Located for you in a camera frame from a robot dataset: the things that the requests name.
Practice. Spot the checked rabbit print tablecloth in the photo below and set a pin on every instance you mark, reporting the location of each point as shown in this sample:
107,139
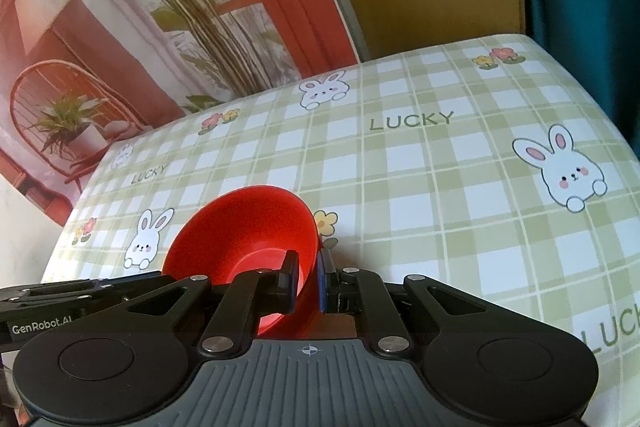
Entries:
425,167

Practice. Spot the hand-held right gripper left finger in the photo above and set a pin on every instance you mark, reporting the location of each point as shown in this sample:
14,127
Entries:
287,287

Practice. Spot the printed wall cloth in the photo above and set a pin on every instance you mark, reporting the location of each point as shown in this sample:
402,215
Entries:
125,57

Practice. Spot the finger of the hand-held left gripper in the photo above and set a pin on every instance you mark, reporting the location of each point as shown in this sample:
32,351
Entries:
75,291

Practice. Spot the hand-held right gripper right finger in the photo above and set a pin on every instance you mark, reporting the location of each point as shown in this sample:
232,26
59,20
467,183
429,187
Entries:
321,287

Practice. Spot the white marble board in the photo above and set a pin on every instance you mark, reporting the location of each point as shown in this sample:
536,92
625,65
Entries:
20,247

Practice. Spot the red bowl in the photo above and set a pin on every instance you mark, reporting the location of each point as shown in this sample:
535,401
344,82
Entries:
240,227

